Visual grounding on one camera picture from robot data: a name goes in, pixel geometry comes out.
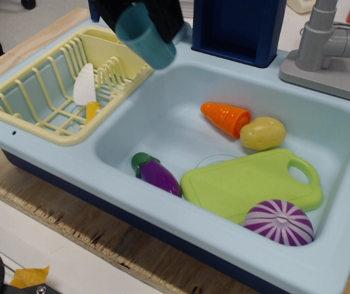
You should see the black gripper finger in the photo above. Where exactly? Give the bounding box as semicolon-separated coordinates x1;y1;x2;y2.
142;0;184;43
92;0;133;34

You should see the teal plastic cup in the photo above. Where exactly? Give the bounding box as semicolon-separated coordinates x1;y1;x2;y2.
115;2;176;70

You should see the yellow plastic drying rack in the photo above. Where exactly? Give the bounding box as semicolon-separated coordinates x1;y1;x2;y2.
0;26;153;146

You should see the light blue toy sink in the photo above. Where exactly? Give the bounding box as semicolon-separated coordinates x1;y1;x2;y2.
0;21;350;294

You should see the dark blue plastic box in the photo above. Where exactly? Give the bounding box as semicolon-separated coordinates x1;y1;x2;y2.
192;0;286;68

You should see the orange toy carrot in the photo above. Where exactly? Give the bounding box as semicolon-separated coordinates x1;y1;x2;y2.
200;102;251;139

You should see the yellow toy potato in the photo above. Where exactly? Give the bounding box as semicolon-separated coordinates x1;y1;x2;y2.
240;116;286;151

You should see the purple toy eggplant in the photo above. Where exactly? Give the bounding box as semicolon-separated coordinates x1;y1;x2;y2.
131;153;182;197

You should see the grey toy faucet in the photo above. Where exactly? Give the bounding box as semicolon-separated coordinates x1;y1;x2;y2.
279;1;350;100

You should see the green toy cutting board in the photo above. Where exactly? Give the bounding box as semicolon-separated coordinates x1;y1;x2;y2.
180;148;323;224

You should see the purple striped toy onion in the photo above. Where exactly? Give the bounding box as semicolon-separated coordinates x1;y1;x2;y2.
242;200;314;246

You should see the yellow tape piece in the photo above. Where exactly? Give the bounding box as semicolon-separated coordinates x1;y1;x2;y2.
9;266;50;289

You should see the white toy knife yellow handle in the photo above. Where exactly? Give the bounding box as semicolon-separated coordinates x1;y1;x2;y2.
73;63;101;124

